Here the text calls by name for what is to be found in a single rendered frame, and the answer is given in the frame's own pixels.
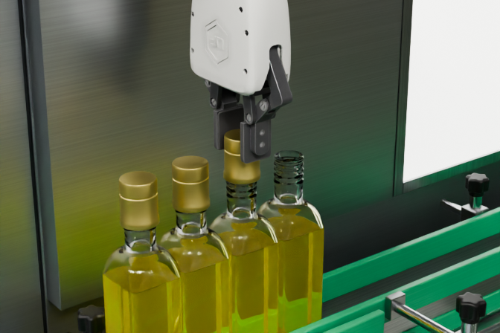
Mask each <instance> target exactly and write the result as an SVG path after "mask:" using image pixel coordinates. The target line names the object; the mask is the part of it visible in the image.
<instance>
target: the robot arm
mask: <svg viewBox="0 0 500 333"><path fill-rule="evenodd" d="M290 65H291V42H290V27H289V10H288V3H287V0H192V8H191V20H190V66H191V68H192V70H193V72H194V73H195V74H196V75H198V76H199V77H201V78H202V79H203V80H204V81H205V84H206V86H207V88H208V90H209V92H210V105H211V107H212V108H213V109H215V110H214V148H215V149H218V150H222V149H224V135H225V133H226V132H228V131H231V130H233V129H240V160H241V161H242V162H243V163H245V164H248V163H251V162H254V161H259V160H262V159H264V158H268V157H269V156H270V155H271V144H272V119H274V118H275V116H276V112H277V111H278V110H279V108H280V107H283V106H285V105H287V104H289V103H291V102H292V93H291V91H290V88H289V84H288V82H289V75H290ZM240 95H242V96H243V104H241V103H240V104H238V103H239V101H240ZM258 95H262V97H263V99H262V100H260V101H259V102H258V104H257V105H255V96H258ZM244 116H245V121H244Z"/></svg>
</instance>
